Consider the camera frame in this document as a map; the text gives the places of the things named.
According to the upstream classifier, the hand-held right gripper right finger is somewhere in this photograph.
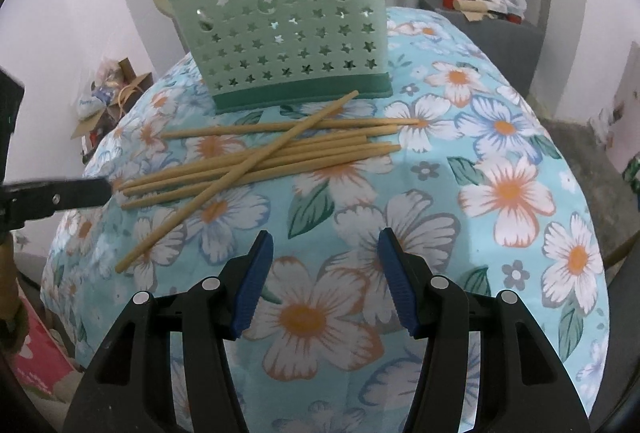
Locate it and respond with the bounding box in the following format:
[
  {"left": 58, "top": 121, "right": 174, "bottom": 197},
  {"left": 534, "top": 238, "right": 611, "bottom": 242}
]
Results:
[{"left": 377, "top": 227, "right": 593, "bottom": 433}]

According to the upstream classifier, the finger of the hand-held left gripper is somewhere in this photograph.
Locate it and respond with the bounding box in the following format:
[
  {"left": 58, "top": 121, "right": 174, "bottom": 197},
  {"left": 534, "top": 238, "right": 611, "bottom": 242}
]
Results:
[{"left": 0, "top": 176, "right": 113, "bottom": 229}]

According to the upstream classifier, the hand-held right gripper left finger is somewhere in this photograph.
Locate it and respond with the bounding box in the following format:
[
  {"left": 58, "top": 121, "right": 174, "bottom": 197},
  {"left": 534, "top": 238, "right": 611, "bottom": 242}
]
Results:
[{"left": 62, "top": 229, "right": 275, "bottom": 433}]

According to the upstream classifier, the pile of bamboo chopsticks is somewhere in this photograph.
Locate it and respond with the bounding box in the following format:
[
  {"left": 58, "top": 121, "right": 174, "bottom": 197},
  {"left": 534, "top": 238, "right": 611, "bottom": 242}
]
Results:
[{"left": 115, "top": 89, "right": 421, "bottom": 274}]

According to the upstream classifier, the green star-cut utensil holder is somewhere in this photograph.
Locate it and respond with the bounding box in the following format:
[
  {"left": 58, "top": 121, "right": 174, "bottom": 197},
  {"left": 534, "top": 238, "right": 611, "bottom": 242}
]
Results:
[{"left": 167, "top": 0, "right": 393, "bottom": 115}]

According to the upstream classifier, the clear plastic bag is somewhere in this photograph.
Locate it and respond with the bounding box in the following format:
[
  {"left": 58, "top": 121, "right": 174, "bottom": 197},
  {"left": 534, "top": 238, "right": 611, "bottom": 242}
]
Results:
[{"left": 90, "top": 57, "right": 126, "bottom": 89}]

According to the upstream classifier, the blue floral cloth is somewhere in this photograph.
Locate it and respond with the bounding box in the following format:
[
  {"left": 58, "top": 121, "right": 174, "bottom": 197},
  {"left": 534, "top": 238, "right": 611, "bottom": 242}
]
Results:
[{"left": 40, "top": 6, "right": 611, "bottom": 433}]

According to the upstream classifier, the cardboard box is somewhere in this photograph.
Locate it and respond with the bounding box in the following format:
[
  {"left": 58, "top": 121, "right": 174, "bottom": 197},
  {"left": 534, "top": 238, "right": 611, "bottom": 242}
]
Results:
[{"left": 70, "top": 70, "right": 153, "bottom": 149}]

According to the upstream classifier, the pink printed box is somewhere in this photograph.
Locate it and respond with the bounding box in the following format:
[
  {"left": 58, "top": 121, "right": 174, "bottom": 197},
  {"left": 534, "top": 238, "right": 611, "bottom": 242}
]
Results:
[{"left": 10, "top": 298, "right": 76, "bottom": 396}]

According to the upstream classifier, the grey cabinet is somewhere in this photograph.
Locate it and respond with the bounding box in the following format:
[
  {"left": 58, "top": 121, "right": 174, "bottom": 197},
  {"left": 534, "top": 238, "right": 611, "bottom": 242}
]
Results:
[{"left": 417, "top": 0, "right": 546, "bottom": 59}]

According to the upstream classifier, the pink rolled mat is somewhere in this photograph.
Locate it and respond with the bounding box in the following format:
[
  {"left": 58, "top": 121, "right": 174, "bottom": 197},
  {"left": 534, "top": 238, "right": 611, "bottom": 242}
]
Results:
[{"left": 587, "top": 40, "right": 640, "bottom": 174}]

